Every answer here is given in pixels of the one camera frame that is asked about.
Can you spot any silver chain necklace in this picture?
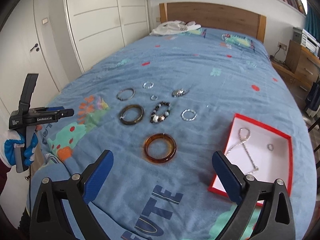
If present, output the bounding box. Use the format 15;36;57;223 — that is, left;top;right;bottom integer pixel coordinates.
224;127;260;176

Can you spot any dark brown tortoise bangle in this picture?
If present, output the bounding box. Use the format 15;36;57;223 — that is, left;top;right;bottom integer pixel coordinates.
119;105;144;126

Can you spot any amber resin bangle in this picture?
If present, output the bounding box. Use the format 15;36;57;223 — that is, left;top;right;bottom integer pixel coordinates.
144;133;177;164

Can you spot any twisted silver hoop earring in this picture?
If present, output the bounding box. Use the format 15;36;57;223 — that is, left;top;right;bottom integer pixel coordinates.
143;81;154;89
181;109;197;121

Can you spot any black beaded bracelet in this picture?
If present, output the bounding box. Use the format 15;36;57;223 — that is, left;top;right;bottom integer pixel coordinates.
149;101;173;124

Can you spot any red white jewelry box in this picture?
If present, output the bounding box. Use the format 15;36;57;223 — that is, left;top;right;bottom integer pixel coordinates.
224;113;293;194

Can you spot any left blue white gloved hand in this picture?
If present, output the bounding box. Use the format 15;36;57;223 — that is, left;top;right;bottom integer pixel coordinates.
1;130;39;177

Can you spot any thin silver bangle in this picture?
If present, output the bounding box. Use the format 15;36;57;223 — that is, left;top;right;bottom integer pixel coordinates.
116;88;135;101

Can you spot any blue patterned bedspread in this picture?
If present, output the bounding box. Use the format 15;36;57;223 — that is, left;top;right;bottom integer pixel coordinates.
27;28;317;239

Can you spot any silver wrist watch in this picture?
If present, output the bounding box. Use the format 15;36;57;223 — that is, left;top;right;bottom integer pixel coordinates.
171;88;189;98

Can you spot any white wardrobe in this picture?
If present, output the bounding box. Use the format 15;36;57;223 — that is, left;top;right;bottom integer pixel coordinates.
65;0;150;72

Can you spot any wooden drawer chest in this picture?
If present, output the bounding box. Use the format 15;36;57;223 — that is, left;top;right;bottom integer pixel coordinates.
271;40;319;104

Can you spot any white clothing on bed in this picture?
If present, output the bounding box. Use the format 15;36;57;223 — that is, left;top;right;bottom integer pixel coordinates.
150;21;201;36

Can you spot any white printer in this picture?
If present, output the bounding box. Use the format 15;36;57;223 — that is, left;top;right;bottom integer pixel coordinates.
292;27;319;56

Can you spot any wooden headboard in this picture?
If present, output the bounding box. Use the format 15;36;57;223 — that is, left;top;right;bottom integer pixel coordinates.
159;2;266;43

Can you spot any teal curtain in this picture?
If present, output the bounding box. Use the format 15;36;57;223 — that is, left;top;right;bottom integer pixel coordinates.
304;3;320;42

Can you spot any white door with handle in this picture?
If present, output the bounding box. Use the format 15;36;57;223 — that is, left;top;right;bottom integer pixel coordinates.
1;0;69;112

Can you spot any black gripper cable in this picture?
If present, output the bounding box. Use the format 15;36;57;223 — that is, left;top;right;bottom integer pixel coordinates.
24;164;34;221

